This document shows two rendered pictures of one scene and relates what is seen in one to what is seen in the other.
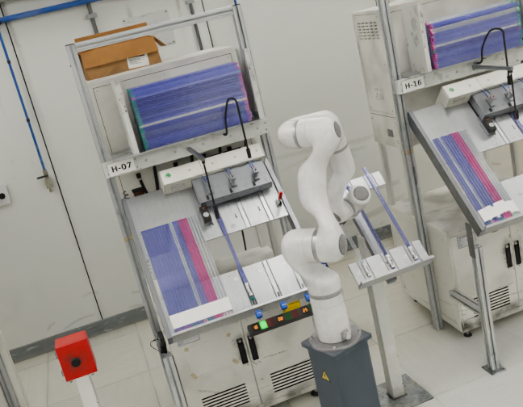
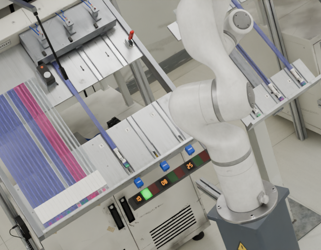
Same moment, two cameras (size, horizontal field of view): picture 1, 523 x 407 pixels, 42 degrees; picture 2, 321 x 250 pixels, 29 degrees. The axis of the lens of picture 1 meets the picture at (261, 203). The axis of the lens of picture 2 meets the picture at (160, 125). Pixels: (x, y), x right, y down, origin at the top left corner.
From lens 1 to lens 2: 79 cm
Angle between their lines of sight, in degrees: 14
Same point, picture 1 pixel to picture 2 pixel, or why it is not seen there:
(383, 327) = (267, 159)
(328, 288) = (238, 151)
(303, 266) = (203, 129)
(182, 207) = (15, 70)
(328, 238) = (233, 92)
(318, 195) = (210, 38)
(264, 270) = (132, 129)
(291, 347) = (167, 199)
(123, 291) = not seen: outside the picture
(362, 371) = (284, 232)
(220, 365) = (95, 237)
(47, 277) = not seen: outside the picture
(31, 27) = not seen: outside the picture
